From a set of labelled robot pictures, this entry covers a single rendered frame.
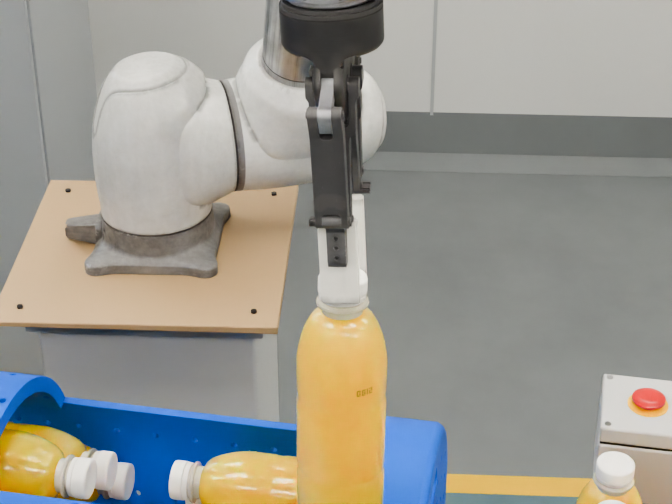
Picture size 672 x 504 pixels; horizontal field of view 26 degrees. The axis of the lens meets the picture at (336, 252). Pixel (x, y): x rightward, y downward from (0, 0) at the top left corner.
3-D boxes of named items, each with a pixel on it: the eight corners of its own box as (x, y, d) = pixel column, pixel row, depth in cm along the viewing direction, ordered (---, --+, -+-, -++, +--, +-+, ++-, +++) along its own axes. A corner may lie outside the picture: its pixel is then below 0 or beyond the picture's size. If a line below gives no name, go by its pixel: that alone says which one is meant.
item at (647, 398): (631, 392, 161) (632, 384, 160) (664, 396, 160) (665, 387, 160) (631, 412, 158) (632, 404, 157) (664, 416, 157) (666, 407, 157)
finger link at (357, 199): (324, 197, 113) (325, 193, 114) (328, 277, 116) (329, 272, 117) (362, 197, 113) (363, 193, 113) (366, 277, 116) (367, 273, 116)
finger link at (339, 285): (357, 217, 109) (356, 221, 109) (361, 300, 112) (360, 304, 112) (318, 216, 110) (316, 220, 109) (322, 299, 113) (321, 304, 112)
